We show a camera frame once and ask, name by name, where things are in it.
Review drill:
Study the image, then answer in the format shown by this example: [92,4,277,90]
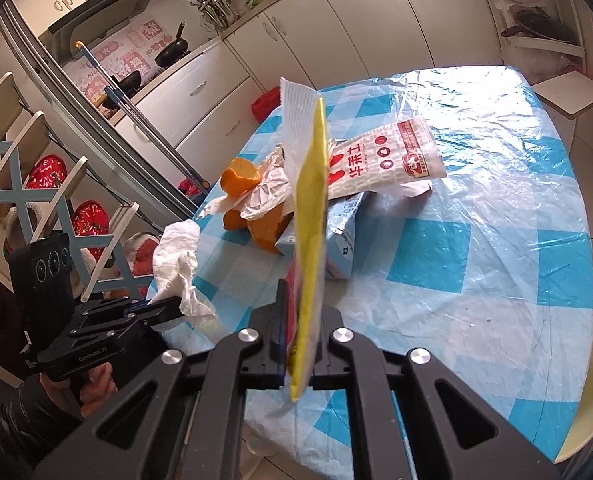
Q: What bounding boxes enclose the metal sliding door frame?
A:
[0,0,203,213]

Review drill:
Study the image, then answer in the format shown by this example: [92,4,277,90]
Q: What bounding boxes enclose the blue checkered tablecloth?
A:
[146,65,593,467]

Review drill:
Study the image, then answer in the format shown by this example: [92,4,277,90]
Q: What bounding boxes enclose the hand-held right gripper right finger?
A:
[306,306,562,480]

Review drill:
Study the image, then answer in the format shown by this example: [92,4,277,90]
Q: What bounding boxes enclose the kitchen utensil rack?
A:
[184,0,250,33]

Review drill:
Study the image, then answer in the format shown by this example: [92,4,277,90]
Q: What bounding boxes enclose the white tissue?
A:
[149,220,220,324]

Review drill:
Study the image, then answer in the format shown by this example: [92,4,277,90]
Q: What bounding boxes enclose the person's left hand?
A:
[40,362,118,421]

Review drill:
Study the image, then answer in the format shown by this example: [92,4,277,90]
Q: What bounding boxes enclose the yellow packet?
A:
[280,77,330,402]

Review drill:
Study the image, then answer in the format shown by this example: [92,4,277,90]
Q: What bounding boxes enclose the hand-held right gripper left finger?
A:
[34,279,297,480]

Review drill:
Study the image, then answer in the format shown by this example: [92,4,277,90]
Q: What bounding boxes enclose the white lower kitchen cabinets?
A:
[111,0,507,153]

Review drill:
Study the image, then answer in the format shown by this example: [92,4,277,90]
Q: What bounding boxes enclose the mop with blue handle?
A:
[75,40,210,191]

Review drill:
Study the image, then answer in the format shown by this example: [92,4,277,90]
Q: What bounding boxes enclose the red patterned cushion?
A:
[71,201,110,249]
[26,155,68,192]

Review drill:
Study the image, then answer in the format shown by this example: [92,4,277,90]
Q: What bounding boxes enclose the steel range hood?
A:
[45,0,170,63]

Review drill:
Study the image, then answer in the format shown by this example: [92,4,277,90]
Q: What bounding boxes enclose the black frying pan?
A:
[155,21,193,69]

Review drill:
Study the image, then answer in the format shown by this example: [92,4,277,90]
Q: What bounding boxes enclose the blue white drying rack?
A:
[0,71,142,302]

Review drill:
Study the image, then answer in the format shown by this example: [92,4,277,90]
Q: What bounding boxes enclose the red plastic bag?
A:
[251,86,283,122]

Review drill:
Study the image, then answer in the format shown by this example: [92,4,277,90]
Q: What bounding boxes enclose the white wrapping paper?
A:
[196,145,299,221]

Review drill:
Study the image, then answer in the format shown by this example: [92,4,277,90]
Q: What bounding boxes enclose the person's left forearm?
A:
[0,372,87,480]

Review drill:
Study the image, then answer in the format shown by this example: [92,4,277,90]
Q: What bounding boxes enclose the white paper bag red print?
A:
[326,115,448,202]

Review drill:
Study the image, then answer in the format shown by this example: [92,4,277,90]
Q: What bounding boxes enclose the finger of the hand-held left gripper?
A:
[69,296,186,346]
[75,295,150,322]

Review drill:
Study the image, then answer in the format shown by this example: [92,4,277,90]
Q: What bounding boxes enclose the white wooden stool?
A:
[530,71,593,157]

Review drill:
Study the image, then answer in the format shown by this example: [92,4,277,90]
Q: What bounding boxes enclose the dark pan with lid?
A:
[500,4,577,45]

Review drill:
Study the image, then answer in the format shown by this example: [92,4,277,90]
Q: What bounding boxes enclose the large orange peel piece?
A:
[247,207,293,255]

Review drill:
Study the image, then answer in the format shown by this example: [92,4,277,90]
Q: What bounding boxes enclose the black wok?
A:
[100,70,143,110]

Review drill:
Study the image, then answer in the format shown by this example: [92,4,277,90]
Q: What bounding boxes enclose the blue white carton box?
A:
[275,191,368,281]

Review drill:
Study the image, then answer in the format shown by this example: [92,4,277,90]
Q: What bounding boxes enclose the small orange peel piece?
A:
[223,207,247,232]

